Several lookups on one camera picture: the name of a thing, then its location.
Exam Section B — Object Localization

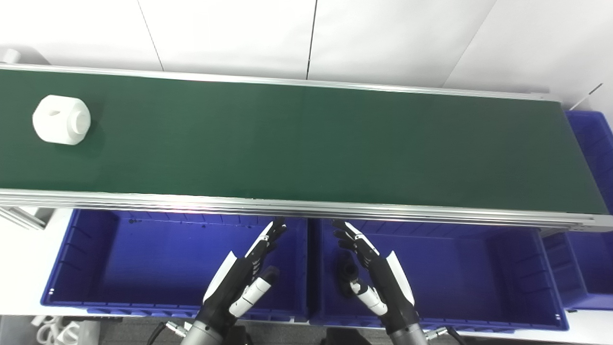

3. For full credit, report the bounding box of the right robot hand, white black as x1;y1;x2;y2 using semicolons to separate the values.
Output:
332;219;421;336

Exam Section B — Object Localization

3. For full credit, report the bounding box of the left robot hand, white black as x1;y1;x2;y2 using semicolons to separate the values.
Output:
195;217;288;332

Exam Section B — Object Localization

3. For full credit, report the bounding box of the white plastic cylindrical part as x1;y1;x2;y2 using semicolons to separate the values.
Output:
32;95;91;146

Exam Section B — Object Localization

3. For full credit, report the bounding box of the black plastic part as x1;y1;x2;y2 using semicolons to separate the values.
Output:
335;259;360;298

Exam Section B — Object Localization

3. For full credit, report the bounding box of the blue plastic bin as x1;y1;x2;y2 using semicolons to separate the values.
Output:
541;110;613;311
41;208;309;322
309;218;570;334

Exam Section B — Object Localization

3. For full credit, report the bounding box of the green conveyor belt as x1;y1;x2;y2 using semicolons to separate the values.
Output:
0;69;610;215
0;62;613;234

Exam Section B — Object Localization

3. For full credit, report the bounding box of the aluminium conveyor support leg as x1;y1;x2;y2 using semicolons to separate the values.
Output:
0;206;53;230

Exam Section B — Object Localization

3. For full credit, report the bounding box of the white plastic parts pile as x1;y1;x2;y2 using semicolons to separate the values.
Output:
31;314;101;345

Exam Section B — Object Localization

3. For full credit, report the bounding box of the thin dark rod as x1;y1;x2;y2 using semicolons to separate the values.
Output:
570;83;604;111

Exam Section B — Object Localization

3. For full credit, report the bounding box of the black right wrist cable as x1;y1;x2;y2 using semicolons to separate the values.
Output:
426;326;467;345

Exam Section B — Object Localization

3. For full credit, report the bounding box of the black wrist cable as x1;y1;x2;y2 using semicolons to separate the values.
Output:
426;326;467;345
146;322;193;345

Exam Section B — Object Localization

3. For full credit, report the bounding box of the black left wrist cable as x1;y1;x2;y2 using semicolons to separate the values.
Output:
146;322;193;345

